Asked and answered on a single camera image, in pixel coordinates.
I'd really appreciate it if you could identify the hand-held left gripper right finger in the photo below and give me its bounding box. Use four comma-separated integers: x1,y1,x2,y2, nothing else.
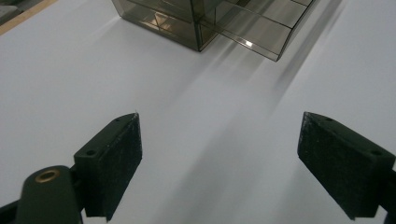
296,110,396,221

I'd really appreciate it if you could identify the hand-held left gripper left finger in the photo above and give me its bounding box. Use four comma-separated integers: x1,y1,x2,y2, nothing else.
74,112,144,223

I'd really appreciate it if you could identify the smoky transparent drawer cabinet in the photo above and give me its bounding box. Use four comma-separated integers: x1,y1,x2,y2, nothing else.
111,0,239,53

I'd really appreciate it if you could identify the white table board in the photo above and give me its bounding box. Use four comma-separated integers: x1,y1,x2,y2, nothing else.
0,0,396,224

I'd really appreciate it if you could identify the wooden table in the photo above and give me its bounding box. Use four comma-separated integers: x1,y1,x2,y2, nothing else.
0,0,59,36

